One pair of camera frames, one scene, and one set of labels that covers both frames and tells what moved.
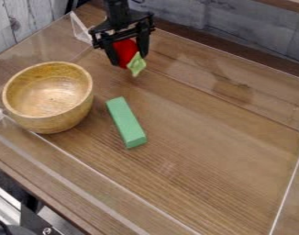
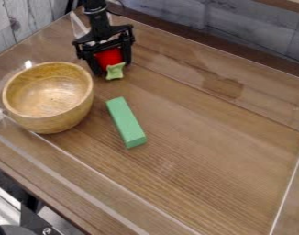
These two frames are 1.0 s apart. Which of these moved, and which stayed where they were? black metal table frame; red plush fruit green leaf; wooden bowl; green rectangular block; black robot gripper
Moved: black robot gripper; red plush fruit green leaf
Stayed: green rectangular block; wooden bowl; black metal table frame
